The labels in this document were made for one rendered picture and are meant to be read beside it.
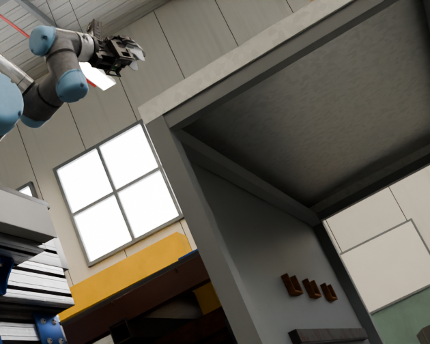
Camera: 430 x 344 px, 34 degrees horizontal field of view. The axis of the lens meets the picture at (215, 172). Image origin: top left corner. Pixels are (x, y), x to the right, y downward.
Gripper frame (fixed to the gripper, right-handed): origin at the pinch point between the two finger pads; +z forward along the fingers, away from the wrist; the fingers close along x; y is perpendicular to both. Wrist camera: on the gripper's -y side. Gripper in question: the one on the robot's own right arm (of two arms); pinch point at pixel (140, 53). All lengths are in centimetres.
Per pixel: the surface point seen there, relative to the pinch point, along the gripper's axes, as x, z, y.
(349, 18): 59, -25, 56
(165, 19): -389, 696, -607
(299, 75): 38, -8, 47
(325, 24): 55, -27, 54
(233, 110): 23, -15, 45
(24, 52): -546, 528, -656
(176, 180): 20, -41, 61
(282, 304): 1, -5, 82
